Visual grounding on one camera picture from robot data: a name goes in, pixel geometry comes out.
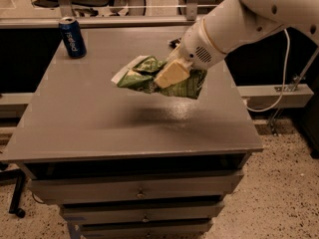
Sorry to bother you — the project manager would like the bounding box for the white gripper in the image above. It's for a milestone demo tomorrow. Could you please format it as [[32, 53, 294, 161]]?
[[154, 19, 226, 89]]

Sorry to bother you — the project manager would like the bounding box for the green jalapeno chip bag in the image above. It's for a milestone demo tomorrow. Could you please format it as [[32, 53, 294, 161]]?
[[112, 56, 207, 100]]

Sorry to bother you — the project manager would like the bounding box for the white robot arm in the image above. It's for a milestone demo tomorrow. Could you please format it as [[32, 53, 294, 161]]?
[[155, 0, 319, 89]]

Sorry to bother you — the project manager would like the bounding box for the blue pepsi can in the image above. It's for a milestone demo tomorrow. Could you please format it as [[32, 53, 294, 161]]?
[[59, 17, 87, 59]]

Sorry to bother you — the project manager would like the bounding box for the black snack bar wrapper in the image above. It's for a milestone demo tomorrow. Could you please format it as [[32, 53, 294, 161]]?
[[168, 38, 180, 49]]

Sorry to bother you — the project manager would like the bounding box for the grey drawer cabinet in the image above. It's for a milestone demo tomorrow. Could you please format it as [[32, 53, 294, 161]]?
[[0, 25, 264, 239]]

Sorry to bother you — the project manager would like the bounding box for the middle grey drawer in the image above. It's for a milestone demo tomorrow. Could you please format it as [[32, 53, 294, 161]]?
[[61, 201, 224, 225]]

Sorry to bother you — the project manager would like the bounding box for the bottom grey drawer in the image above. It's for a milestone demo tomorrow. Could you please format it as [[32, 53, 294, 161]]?
[[81, 218, 212, 239]]

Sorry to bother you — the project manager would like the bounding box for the black chair leg with caster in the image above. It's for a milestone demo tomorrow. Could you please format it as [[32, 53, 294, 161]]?
[[0, 162, 26, 218]]

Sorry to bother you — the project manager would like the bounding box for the grey metal rail frame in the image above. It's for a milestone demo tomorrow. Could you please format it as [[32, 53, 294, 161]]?
[[0, 0, 202, 29]]

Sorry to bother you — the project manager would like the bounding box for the white cable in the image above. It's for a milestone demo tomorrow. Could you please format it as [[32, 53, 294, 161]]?
[[245, 28, 291, 114]]

